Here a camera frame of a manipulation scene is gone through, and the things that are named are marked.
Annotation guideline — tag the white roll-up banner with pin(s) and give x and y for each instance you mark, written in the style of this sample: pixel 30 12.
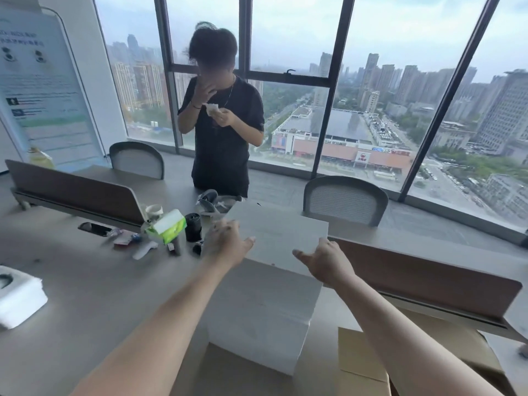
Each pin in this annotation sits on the white roll-up banner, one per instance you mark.
pixel 45 86

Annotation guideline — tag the dark window frame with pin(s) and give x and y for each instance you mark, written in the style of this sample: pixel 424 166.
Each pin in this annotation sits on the dark window frame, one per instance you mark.
pixel 334 86

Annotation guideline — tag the black smartphone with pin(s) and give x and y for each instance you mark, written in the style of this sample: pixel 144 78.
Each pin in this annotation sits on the black smartphone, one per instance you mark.
pixel 95 228

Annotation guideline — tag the person's right thumb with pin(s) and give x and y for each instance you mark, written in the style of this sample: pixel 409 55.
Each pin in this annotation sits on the person's right thumb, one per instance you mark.
pixel 302 256

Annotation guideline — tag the person's left thumb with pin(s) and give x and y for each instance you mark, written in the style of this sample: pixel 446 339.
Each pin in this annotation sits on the person's left thumb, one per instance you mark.
pixel 248 242

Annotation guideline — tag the black cylinder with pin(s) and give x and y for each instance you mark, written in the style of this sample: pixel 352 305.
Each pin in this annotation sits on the black cylinder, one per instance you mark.
pixel 192 227

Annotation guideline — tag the green tissue packet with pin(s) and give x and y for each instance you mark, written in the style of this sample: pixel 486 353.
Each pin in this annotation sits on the green tissue packet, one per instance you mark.
pixel 167 228

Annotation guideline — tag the white foam packaging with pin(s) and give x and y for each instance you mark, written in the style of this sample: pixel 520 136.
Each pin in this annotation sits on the white foam packaging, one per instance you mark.
pixel 18 296

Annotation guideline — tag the white thermometer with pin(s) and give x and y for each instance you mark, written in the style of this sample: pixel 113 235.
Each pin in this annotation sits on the white thermometer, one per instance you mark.
pixel 145 251

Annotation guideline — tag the grey mesh office chair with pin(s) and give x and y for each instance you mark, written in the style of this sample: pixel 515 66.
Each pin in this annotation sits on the grey mesh office chair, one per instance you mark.
pixel 344 202
pixel 138 160

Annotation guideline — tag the yellow plastic bottle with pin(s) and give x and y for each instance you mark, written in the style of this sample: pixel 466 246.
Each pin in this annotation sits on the yellow plastic bottle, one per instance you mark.
pixel 40 158

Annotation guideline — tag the person's right forearm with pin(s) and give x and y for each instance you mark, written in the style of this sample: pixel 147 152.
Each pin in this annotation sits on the person's right forearm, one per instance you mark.
pixel 404 346

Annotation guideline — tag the large white foam box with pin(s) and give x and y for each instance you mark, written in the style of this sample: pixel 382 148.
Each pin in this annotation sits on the large white foam box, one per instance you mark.
pixel 264 292

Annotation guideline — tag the person's left forearm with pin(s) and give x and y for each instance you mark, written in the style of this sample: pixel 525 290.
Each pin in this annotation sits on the person's left forearm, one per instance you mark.
pixel 165 325

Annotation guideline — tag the brown cardboard box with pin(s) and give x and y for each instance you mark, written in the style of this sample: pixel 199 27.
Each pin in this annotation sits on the brown cardboard box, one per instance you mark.
pixel 363 358

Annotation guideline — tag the small black object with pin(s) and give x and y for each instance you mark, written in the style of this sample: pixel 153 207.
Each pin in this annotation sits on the small black object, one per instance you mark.
pixel 199 248

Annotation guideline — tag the person's left hand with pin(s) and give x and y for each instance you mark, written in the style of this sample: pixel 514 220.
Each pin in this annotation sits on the person's left hand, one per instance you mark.
pixel 225 245

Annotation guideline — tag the white tape roll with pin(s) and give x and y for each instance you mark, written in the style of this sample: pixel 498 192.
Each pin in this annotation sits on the white tape roll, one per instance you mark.
pixel 154 211

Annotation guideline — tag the white tissue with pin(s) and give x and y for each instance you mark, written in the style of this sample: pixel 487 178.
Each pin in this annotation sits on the white tissue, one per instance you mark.
pixel 213 109

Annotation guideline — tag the brown desk divider panel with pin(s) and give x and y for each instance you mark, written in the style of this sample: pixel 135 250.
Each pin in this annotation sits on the brown desk divider panel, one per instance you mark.
pixel 433 280
pixel 78 191

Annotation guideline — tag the person's right hand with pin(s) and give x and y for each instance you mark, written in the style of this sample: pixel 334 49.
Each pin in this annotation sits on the person's right hand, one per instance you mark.
pixel 330 266

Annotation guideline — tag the grey white headset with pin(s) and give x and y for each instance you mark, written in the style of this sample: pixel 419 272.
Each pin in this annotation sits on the grey white headset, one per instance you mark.
pixel 214 204

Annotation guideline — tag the small grey object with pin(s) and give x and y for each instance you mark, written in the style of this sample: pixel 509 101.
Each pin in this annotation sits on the small grey object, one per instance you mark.
pixel 174 248

